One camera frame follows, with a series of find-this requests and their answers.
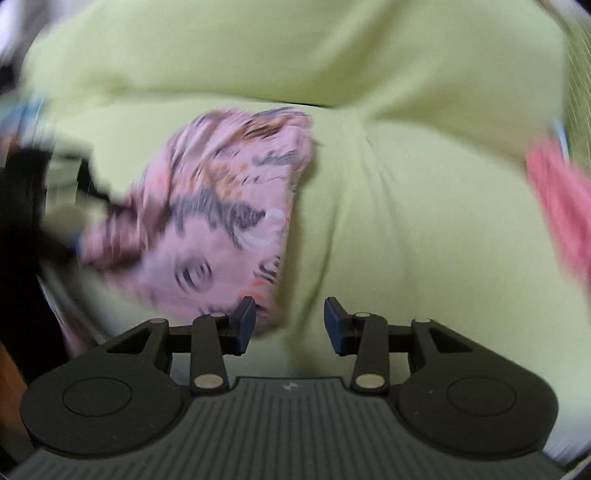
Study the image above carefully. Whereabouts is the pink patterned garment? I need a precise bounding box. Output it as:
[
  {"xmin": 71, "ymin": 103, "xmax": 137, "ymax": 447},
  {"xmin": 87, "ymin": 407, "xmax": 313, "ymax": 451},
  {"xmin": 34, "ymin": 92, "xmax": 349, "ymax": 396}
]
[{"xmin": 77, "ymin": 107, "xmax": 314, "ymax": 332}]

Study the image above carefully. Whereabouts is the light green sofa cover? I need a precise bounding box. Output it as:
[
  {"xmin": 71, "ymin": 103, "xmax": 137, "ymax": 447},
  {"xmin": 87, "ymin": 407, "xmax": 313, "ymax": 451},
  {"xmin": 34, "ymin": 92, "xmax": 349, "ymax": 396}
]
[{"xmin": 24, "ymin": 1, "xmax": 590, "ymax": 460}]

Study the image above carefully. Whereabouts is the coral pink folded cloth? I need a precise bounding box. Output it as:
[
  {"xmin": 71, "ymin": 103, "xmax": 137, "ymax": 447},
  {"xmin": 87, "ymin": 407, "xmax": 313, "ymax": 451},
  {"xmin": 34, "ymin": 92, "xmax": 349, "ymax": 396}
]
[{"xmin": 526, "ymin": 138, "xmax": 590, "ymax": 284}]

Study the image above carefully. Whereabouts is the olive zigzag pillow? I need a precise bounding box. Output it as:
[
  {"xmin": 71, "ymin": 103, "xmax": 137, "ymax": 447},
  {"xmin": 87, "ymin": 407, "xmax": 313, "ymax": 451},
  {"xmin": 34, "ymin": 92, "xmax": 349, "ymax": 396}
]
[{"xmin": 540, "ymin": 1, "xmax": 590, "ymax": 169}]

